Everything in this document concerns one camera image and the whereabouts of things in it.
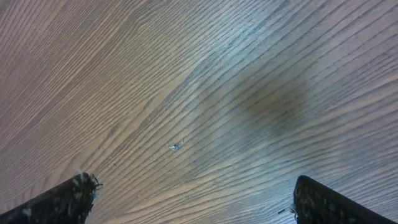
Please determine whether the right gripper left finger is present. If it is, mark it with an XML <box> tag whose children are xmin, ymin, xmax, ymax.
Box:
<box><xmin>1</xmin><ymin>172</ymin><xmax>103</xmax><ymax>224</ymax></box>

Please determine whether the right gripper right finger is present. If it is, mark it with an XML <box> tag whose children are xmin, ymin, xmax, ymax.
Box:
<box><xmin>292</xmin><ymin>175</ymin><xmax>397</xmax><ymax>224</ymax></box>

